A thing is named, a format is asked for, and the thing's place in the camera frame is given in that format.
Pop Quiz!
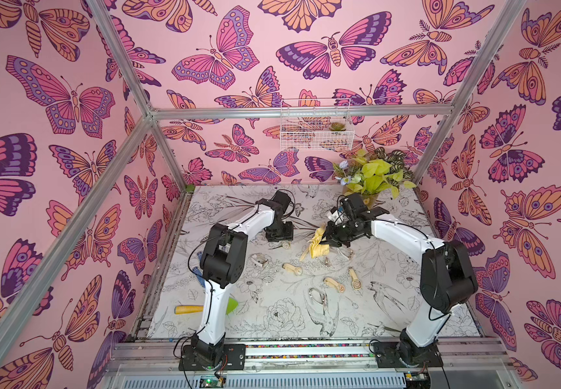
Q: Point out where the yellow cleaning cloth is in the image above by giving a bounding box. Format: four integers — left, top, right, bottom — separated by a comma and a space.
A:
300, 227, 330, 262

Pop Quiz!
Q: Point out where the square silver face watch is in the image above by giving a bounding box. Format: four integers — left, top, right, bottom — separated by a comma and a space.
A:
308, 288, 327, 306

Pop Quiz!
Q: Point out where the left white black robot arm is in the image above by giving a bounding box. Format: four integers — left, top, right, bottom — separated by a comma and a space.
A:
188, 190, 295, 369

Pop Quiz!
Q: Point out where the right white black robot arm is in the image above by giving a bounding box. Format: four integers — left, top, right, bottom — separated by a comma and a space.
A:
323, 194, 479, 367

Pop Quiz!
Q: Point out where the potted green leafy plant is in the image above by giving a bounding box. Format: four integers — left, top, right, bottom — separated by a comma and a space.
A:
333, 147, 417, 206

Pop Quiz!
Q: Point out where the green yellow toy shovel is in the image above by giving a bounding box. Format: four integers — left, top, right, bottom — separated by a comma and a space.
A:
175, 298, 238, 314

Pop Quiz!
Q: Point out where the white strap watch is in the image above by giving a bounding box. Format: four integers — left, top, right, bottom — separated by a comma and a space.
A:
338, 247, 355, 261

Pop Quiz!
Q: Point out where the white wire basket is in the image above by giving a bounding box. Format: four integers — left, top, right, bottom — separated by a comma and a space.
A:
278, 103, 355, 153

